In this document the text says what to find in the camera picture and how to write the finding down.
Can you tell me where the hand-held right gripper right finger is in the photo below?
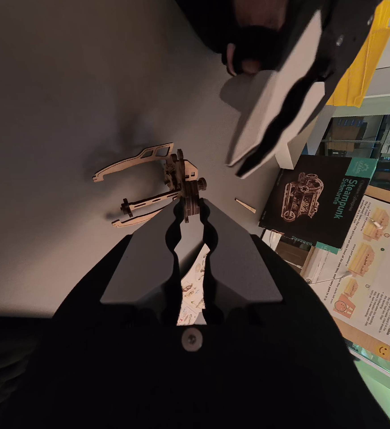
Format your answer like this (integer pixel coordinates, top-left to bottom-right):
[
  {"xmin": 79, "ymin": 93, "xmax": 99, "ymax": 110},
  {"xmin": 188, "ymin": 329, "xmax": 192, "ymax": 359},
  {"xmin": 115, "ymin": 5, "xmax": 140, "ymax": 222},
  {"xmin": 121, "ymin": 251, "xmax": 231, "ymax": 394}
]
[{"xmin": 199, "ymin": 198, "xmax": 284, "ymax": 317}]

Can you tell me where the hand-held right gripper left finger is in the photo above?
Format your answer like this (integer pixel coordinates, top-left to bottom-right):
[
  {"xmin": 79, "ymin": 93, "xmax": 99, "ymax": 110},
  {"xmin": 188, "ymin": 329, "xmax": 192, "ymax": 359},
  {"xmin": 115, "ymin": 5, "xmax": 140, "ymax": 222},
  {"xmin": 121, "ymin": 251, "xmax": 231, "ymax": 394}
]
[{"xmin": 99, "ymin": 198, "xmax": 186, "ymax": 317}]

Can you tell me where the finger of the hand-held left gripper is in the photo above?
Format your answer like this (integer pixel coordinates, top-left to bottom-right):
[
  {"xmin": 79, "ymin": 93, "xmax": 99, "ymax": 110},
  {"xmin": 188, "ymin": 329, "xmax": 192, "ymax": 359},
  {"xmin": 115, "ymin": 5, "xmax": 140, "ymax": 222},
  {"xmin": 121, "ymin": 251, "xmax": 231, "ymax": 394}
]
[
  {"xmin": 226, "ymin": 10, "xmax": 324, "ymax": 167},
  {"xmin": 236, "ymin": 80, "xmax": 329, "ymax": 179}
]

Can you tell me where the wooden model assembly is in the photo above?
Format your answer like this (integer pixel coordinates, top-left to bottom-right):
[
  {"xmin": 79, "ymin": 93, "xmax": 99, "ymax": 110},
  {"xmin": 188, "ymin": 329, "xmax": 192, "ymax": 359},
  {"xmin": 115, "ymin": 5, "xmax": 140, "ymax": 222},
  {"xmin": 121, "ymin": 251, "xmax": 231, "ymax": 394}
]
[{"xmin": 93, "ymin": 143, "xmax": 207, "ymax": 229}]

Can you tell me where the black model kit box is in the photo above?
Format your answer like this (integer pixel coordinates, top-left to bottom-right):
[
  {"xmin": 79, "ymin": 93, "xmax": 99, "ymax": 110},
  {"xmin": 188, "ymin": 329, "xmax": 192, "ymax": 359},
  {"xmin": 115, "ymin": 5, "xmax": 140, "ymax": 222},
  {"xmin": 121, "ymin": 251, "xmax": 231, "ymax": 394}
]
[{"xmin": 258, "ymin": 155, "xmax": 379, "ymax": 249}]

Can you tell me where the person's left hand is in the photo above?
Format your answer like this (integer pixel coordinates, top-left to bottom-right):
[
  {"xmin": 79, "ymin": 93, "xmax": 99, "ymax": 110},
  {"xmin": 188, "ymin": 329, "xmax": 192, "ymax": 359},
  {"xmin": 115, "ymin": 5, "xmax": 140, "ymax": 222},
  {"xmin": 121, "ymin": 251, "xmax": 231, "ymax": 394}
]
[{"xmin": 226, "ymin": 0, "xmax": 288, "ymax": 77}]

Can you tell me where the white box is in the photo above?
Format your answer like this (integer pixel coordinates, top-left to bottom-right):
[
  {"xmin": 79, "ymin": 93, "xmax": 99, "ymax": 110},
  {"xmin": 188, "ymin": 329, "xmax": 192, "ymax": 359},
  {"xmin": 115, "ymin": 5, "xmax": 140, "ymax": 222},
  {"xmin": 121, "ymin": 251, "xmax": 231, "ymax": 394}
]
[{"xmin": 275, "ymin": 104, "xmax": 337, "ymax": 169}]

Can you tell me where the illustrated instruction sheet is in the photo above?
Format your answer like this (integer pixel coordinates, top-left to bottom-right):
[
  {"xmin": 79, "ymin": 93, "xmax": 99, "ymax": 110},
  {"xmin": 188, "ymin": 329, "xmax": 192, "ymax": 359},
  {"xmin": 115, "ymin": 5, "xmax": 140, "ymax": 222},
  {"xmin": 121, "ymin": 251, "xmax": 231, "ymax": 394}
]
[{"xmin": 180, "ymin": 244, "xmax": 213, "ymax": 326}]

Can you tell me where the small wooden wedge piece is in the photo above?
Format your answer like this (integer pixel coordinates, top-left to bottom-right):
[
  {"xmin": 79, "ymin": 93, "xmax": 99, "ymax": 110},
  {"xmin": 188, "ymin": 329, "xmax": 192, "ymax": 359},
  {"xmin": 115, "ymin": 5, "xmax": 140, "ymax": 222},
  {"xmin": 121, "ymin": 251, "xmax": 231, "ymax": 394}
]
[{"xmin": 234, "ymin": 198, "xmax": 257, "ymax": 215}]

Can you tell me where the printed task sheet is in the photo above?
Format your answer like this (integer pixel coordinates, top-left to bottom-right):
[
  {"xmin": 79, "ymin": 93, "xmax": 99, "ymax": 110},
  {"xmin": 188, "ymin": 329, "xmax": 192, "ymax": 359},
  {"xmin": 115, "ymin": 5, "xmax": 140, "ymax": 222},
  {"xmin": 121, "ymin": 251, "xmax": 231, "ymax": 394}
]
[{"xmin": 327, "ymin": 194, "xmax": 390, "ymax": 357}]

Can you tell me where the printed instruction poster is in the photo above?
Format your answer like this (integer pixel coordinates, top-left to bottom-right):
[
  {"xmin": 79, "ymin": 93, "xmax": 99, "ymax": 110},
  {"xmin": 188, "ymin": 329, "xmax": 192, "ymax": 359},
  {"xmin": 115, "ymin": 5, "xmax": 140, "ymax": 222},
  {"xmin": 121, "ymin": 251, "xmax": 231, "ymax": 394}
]
[{"xmin": 300, "ymin": 186, "xmax": 390, "ymax": 367}]

